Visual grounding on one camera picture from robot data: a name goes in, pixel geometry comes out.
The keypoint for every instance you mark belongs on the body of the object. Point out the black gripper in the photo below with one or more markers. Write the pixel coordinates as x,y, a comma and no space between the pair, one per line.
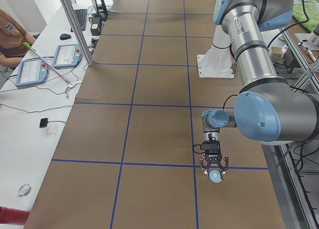
212,156

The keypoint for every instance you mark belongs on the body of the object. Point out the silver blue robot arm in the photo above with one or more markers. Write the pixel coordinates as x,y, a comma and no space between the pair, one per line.
265,109

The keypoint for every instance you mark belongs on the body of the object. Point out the brown table mat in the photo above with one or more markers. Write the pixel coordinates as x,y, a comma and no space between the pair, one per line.
125,160

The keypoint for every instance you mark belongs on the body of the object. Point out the cardboard box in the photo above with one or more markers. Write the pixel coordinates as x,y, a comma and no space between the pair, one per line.
276,54

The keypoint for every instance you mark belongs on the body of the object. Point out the clear plastic bag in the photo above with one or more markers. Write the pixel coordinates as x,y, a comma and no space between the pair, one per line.
50,131

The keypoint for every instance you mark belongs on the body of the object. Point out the small black square device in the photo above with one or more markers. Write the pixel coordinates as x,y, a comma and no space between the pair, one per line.
43,122

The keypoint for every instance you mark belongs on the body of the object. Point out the black power adapter box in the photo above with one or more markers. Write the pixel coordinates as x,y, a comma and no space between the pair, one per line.
95,26

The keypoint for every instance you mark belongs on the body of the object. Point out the far blue teach pendant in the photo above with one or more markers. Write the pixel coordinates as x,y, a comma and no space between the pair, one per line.
67,56

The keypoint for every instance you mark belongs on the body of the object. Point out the blue teach pendant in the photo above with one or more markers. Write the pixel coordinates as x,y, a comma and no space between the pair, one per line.
31,72
67,56

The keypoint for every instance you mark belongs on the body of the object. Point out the clear tape roll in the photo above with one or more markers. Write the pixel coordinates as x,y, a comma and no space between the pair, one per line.
24,190

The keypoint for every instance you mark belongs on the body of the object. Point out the black computer mouse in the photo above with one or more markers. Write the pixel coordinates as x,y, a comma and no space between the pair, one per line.
65,36

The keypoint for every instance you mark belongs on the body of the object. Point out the black keyboard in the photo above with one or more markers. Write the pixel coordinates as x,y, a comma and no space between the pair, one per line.
81,15

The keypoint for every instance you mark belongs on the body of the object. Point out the near blue teach pendant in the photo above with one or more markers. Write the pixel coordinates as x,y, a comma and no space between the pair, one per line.
31,72

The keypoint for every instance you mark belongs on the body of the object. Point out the red cylinder object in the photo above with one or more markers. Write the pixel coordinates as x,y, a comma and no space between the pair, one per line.
12,216

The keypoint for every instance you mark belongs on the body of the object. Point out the silver reacher grabber stick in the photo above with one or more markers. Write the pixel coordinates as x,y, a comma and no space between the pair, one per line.
70,85

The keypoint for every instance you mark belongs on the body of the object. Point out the person in brown shirt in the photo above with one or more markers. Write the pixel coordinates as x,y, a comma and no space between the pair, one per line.
12,39

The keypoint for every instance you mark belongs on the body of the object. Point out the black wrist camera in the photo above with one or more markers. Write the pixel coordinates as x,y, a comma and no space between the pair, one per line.
213,146

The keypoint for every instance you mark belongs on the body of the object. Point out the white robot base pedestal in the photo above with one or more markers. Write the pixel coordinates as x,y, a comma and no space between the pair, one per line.
216,62

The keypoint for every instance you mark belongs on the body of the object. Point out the aluminium frame post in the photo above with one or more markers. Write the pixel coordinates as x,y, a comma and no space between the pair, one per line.
69,11

